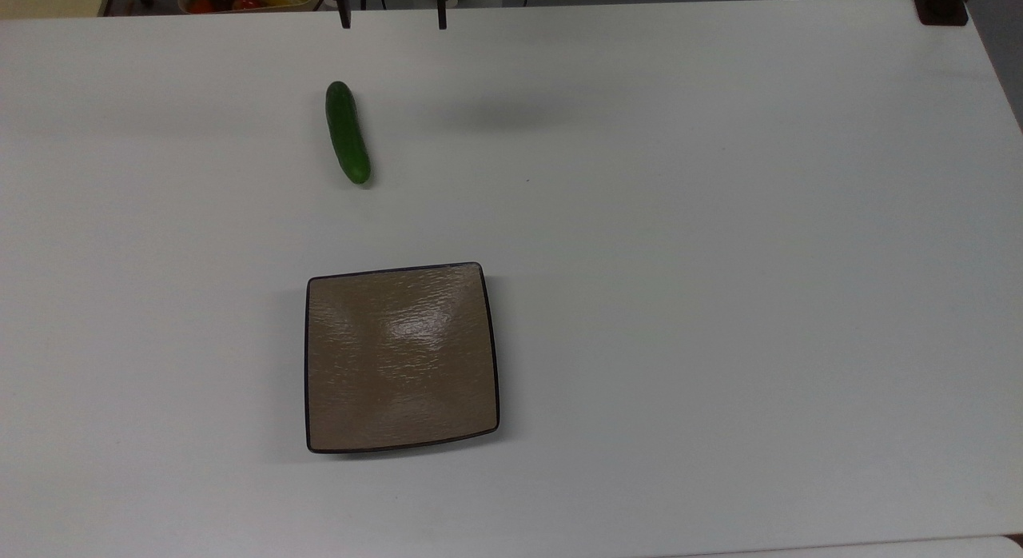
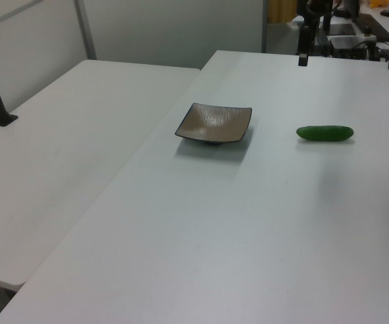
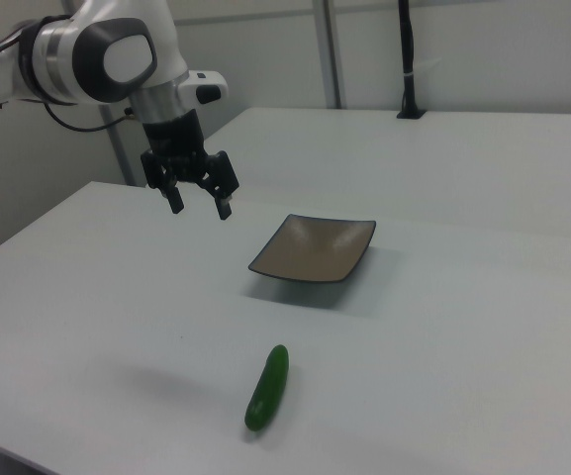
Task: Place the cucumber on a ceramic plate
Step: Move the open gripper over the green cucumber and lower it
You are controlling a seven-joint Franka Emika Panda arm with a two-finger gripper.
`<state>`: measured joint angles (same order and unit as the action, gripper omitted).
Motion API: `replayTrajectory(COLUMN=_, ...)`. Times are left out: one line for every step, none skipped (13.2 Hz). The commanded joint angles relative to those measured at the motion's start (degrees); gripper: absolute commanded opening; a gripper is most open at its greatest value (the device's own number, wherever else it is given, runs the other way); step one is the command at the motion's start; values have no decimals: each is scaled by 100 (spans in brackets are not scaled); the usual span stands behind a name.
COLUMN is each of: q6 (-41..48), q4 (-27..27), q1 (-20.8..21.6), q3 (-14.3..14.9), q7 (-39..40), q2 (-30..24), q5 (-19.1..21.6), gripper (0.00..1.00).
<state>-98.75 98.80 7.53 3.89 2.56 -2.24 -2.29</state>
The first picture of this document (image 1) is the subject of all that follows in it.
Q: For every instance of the green cucumber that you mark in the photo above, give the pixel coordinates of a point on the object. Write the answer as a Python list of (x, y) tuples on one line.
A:
[(347, 133)]

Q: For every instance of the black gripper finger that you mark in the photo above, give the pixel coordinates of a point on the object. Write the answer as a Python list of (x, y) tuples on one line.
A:
[(441, 16), (345, 16)]

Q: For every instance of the red toy fruit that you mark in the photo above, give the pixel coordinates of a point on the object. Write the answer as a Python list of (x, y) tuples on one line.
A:
[(246, 2)]

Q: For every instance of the square brown ceramic plate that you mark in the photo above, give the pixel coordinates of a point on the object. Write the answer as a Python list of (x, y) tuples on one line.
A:
[(400, 358)]

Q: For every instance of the red toy tomato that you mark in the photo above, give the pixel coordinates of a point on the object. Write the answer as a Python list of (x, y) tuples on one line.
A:
[(200, 5)]

